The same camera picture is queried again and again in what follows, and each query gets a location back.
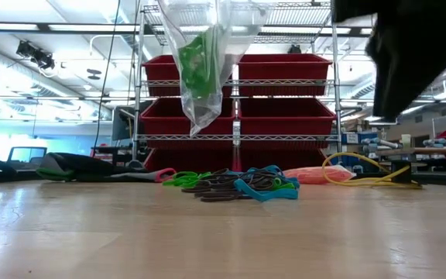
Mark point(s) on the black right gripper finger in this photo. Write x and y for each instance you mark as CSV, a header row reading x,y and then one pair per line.
x,y
409,69

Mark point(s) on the clear plastic zipper bag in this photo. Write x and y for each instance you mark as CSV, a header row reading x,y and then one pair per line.
x,y
347,172
203,112

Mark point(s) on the orange rubber band bunch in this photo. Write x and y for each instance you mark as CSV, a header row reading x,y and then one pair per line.
x,y
312,175

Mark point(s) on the green rubber band tangle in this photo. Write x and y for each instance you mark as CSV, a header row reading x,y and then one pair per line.
x,y
285,185
186,179

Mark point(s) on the blue rubber band tangle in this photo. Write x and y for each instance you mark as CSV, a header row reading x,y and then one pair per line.
x,y
267,168

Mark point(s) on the dark grey rubber band tangle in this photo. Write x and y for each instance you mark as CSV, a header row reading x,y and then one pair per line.
x,y
223,180

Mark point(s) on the white cup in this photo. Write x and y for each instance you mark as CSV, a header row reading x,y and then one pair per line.
x,y
405,141

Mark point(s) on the grey blue pipe fitting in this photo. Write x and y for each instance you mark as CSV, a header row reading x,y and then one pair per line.
x,y
443,142
378,143

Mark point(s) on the wooden workbench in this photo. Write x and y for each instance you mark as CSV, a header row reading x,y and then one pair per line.
x,y
440,151

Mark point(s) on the blue storage bin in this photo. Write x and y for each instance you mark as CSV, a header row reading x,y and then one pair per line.
x,y
354,138

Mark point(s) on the black monitor back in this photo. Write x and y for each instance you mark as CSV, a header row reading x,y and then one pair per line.
x,y
124,124

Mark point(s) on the black and green bag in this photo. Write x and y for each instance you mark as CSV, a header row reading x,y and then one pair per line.
x,y
76,164

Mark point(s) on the computer monitor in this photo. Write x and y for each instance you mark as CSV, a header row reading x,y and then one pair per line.
x,y
25,155

